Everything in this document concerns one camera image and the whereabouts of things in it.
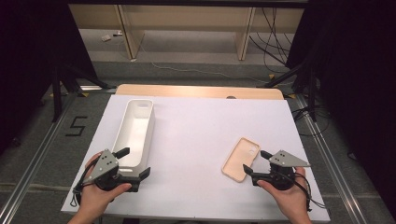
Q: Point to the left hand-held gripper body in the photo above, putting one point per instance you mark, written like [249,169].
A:
[104,165]

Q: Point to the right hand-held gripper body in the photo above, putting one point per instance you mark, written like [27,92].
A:
[281,174]

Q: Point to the white plastic bin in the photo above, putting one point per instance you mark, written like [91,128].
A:
[134,137]

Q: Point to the person's right hand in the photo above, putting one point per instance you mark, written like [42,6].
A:
[288,196]

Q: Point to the person's left hand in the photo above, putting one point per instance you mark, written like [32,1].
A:
[93,196]

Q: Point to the white table sheet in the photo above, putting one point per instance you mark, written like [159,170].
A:
[193,137]

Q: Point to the black metal stand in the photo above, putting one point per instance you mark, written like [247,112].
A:
[311,90]
[56,93]

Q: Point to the wooden table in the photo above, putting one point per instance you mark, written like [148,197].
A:
[193,91]

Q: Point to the small white floor box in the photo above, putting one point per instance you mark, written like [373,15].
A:
[106,38]

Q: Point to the black curtain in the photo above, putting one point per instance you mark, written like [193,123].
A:
[358,77]
[28,62]

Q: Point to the beige wooden desk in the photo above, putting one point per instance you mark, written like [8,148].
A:
[186,18]

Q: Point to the aluminium floor rail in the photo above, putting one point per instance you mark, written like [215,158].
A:
[34,161]
[330,158]

